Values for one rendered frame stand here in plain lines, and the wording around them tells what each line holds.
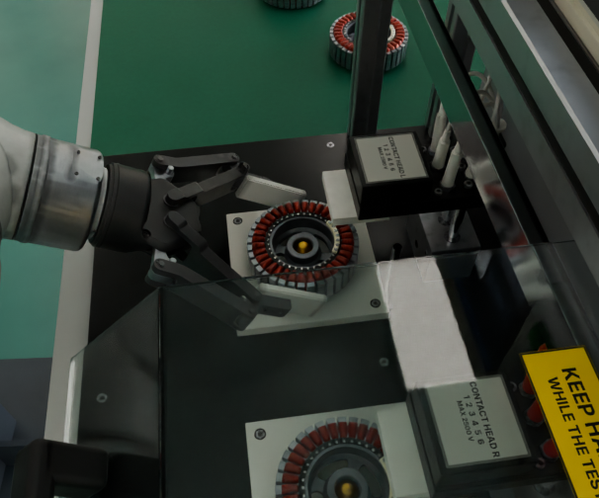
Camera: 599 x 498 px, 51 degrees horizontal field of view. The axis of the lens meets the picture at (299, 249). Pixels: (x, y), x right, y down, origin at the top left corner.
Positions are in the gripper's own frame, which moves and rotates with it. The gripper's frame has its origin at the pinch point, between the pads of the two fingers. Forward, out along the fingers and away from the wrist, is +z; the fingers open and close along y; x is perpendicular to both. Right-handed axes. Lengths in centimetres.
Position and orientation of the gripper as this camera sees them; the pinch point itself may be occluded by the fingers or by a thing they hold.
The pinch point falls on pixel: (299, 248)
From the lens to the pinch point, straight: 63.7
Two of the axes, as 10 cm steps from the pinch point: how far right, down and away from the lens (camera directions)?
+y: -1.4, -7.9, 6.0
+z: 8.7, 2.0, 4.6
